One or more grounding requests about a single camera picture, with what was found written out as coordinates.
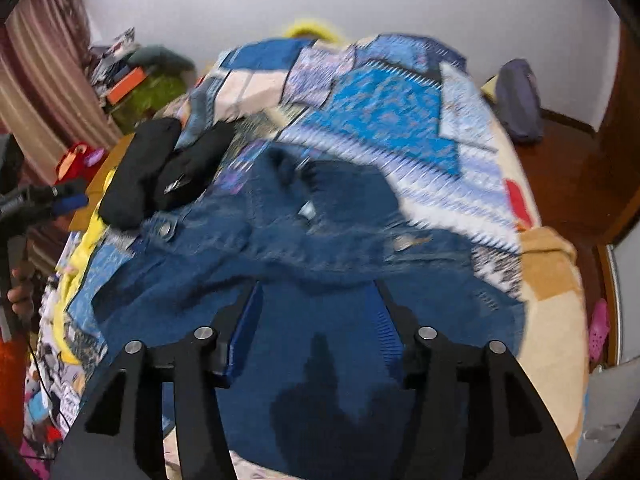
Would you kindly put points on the orange box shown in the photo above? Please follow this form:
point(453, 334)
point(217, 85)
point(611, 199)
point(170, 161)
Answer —
point(125, 85)

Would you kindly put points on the blue denim jacket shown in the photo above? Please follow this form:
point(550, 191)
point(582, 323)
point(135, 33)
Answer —
point(310, 310)

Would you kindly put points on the blue patchwork quilt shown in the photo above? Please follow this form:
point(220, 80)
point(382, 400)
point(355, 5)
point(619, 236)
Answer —
point(380, 125)

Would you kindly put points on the striped red curtain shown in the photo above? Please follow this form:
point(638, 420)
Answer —
point(40, 60)

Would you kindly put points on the pile of mixed clutter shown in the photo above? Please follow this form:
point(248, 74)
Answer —
point(112, 52)

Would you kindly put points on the pink clog shoe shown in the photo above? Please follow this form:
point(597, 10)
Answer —
point(599, 327)

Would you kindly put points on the yellow foam tube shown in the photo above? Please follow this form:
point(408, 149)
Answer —
point(310, 27)

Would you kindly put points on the frosted wardrobe sliding door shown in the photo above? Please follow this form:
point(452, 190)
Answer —
point(625, 300)

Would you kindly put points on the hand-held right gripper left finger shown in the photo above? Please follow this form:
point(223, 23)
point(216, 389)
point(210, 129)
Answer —
point(245, 330)

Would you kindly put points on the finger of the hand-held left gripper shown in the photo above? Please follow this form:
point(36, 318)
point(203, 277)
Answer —
point(65, 188)
point(72, 203)

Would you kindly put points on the person's left hand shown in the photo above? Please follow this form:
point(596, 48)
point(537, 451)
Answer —
point(22, 292)

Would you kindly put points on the large black garment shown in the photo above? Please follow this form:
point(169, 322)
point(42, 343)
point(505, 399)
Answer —
point(137, 175)

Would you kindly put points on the red plush toy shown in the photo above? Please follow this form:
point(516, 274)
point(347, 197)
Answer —
point(75, 157)

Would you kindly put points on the yellow cloth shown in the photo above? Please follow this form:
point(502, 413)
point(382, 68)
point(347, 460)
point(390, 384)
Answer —
point(82, 255)

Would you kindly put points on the black garment with white label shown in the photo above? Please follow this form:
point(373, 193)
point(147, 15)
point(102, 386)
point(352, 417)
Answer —
point(195, 165)

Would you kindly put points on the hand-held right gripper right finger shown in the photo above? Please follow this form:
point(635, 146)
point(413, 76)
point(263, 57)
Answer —
point(385, 330)

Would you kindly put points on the grey-green cushion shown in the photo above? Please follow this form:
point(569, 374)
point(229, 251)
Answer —
point(160, 57)

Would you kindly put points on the beige cartoon fleece blanket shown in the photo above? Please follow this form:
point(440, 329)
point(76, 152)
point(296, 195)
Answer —
point(550, 310)

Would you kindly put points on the cartoon print bed sheet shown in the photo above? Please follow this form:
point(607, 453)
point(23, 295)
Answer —
point(55, 375)

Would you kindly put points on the wooden door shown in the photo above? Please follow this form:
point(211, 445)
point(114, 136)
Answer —
point(615, 135)

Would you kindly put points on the tan paw print blanket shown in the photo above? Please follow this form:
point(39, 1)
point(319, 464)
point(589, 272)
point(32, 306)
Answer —
point(105, 175)

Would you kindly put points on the grey backpack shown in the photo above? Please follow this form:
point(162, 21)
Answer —
point(520, 100)

